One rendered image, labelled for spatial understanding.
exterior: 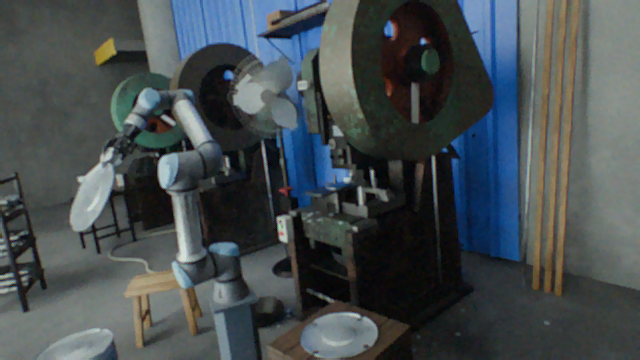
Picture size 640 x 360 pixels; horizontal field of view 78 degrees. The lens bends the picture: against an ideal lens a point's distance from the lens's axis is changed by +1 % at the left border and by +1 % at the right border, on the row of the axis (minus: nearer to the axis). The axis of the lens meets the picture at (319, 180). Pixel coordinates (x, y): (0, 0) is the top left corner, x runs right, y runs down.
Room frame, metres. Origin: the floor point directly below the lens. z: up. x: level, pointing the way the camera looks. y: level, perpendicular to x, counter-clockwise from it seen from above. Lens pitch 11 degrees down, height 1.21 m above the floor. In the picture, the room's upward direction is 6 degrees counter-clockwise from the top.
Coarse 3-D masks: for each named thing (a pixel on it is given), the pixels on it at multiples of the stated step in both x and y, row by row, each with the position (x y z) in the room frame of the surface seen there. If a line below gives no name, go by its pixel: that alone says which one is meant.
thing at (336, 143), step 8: (328, 112) 2.10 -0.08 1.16; (328, 120) 2.10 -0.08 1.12; (336, 128) 2.06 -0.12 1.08; (336, 136) 2.06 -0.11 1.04; (336, 144) 2.06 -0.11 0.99; (336, 152) 2.03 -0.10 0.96; (344, 152) 2.00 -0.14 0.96; (352, 152) 2.00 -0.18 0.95; (360, 152) 2.04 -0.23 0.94; (336, 160) 2.03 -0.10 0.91; (344, 160) 2.00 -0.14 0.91; (352, 160) 2.00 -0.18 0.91; (360, 160) 2.04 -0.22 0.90
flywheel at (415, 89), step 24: (408, 24) 1.81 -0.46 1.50; (432, 24) 1.92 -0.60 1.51; (384, 48) 1.71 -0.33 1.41; (408, 48) 1.74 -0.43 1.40; (432, 48) 1.73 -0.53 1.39; (384, 72) 1.70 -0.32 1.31; (408, 72) 1.70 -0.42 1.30; (432, 72) 1.68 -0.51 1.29; (408, 96) 1.79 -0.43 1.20; (432, 96) 1.90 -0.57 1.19
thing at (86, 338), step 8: (72, 336) 1.63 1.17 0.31; (80, 336) 1.62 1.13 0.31; (88, 336) 1.62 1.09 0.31; (96, 336) 1.61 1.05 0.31; (104, 336) 1.60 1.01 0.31; (112, 336) 1.59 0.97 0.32; (56, 344) 1.58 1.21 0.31; (64, 344) 1.57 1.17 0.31; (72, 344) 1.55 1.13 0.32; (80, 344) 1.55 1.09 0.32; (88, 344) 1.54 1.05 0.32; (96, 344) 1.54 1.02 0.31; (104, 344) 1.54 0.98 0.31; (40, 352) 1.52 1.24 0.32; (48, 352) 1.52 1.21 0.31; (56, 352) 1.52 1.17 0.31; (64, 352) 1.50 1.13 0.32; (72, 352) 1.49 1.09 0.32; (80, 352) 1.49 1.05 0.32; (88, 352) 1.49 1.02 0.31
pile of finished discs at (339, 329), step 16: (320, 320) 1.47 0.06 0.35; (336, 320) 1.46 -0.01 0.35; (352, 320) 1.44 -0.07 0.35; (368, 320) 1.43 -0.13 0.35; (304, 336) 1.37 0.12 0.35; (320, 336) 1.36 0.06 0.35; (336, 336) 1.34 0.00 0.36; (352, 336) 1.33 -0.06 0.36; (368, 336) 1.32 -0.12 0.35; (320, 352) 1.26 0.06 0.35; (336, 352) 1.25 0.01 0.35; (352, 352) 1.24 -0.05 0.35
